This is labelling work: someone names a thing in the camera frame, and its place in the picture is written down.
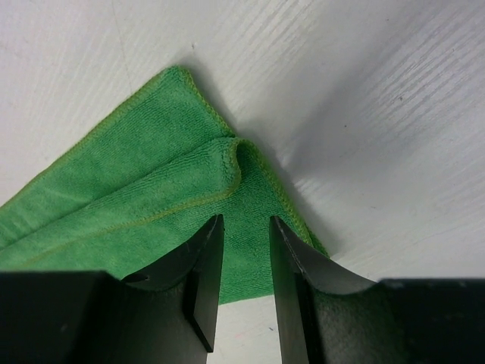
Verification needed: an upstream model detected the green towel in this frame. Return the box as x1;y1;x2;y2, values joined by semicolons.
1;66;322;303

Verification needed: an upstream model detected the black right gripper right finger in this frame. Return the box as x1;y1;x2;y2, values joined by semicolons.
270;216;484;363

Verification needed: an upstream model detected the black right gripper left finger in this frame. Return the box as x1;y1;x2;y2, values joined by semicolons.
1;215;224;363

